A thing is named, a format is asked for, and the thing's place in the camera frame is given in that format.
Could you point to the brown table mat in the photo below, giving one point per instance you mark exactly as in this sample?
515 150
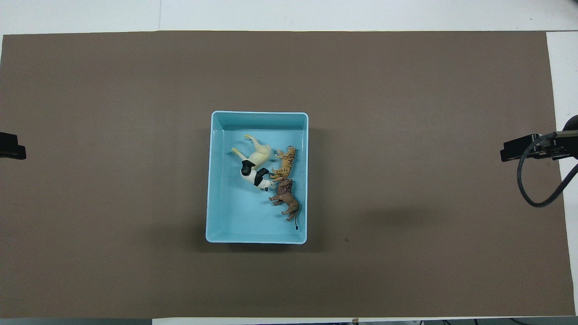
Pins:
361 67

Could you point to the cream horse toy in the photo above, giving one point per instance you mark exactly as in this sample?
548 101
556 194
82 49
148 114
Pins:
261 154

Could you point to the brown lion toy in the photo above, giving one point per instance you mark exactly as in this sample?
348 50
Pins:
288 201

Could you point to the black white panda toy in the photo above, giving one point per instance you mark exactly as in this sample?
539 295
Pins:
253 174

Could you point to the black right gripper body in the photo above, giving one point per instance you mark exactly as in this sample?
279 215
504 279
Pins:
530 149

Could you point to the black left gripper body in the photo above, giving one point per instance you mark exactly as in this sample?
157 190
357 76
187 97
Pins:
10 146

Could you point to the orange striped tiger toy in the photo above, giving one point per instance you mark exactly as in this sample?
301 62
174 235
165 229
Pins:
286 163

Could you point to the light blue storage box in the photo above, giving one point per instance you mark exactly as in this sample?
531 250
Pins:
235 216

